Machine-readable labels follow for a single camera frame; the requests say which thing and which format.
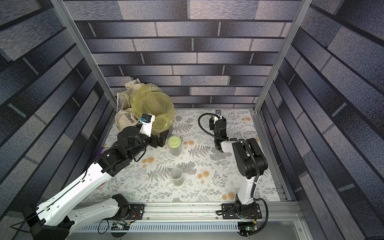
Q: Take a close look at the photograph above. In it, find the glass jar with green lid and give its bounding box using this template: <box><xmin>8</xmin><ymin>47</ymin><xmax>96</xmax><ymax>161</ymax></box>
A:
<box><xmin>168</xmin><ymin>136</ymin><xmax>182</xmax><ymax>156</ymax></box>

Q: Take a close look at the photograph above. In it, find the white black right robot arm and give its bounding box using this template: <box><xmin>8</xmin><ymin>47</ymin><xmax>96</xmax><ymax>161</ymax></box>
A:
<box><xmin>209</xmin><ymin>117</ymin><xmax>268</xmax><ymax>219</ymax></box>

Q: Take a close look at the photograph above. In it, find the short frosted plastic cup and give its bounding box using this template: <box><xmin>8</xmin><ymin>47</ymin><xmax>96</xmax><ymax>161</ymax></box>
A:
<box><xmin>170</xmin><ymin>167</ymin><xmax>184</xmax><ymax>187</ymax></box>

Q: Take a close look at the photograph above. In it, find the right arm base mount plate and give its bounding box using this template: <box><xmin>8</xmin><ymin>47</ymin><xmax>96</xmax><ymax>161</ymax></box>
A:
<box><xmin>219</xmin><ymin>202</ymin><xmax>263</xmax><ymax>220</ymax></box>

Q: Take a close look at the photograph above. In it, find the grey mesh waste bin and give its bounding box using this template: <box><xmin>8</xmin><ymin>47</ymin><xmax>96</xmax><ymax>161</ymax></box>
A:
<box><xmin>151</xmin><ymin>125</ymin><xmax>173</xmax><ymax>139</ymax></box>

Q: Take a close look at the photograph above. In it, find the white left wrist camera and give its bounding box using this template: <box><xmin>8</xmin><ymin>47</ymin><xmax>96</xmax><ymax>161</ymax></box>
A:
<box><xmin>140</xmin><ymin>114</ymin><xmax>156</xmax><ymax>137</ymax></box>

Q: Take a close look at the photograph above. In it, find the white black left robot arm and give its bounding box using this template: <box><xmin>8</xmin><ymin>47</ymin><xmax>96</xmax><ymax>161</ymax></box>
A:
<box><xmin>23</xmin><ymin>124</ymin><xmax>169</xmax><ymax>240</ymax></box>

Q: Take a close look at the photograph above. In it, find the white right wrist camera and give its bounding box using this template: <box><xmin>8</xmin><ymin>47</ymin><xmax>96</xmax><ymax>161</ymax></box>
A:
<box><xmin>214</xmin><ymin>110</ymin><xmax>222</xmax><ymax>121</ymax></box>

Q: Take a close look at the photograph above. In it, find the yellow plastic bin liner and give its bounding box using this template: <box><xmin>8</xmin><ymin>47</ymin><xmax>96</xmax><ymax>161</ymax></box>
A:
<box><xmin>130</xmin><ymin>84</ymin><xmax>175</xmax><ymax>134</ymax></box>

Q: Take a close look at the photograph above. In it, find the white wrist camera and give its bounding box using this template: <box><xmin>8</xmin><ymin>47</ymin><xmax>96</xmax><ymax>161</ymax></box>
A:
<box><xmin>140</xmin><ymin>114</ymin><xmax>156</xmax><ymax>137</ymax></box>
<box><xmin>214</xmin><ymin>110</ymin><xmax>222</xmax><ymax>121</ymax></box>

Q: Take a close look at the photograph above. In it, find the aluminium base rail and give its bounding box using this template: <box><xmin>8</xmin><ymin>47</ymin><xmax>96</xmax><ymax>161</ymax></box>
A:
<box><xmin>70</xmin><ymin>202</ymin><xmax>310</xmax><ymax>239</ymax></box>

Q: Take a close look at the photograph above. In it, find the floral patterned table mat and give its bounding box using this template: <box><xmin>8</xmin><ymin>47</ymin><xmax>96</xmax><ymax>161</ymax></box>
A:
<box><xmin>82</xmin><ymin>108</ymin><xmax>280</xmax><ymax>204</ymax></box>

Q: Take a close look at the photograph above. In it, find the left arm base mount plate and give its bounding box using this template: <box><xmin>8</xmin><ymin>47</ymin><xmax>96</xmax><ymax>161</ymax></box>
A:
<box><xmin>107</xmin><ymin>204</ymin><xmax>145</xmax><ymax>222</ymax></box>

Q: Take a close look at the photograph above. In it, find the black corrugated cable conduit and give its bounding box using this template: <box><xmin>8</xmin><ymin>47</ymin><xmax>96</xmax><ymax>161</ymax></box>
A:
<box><xmin>197</xmin><ymin>112</ymin><xmax>269</xmax><ymax>238</ymax></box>

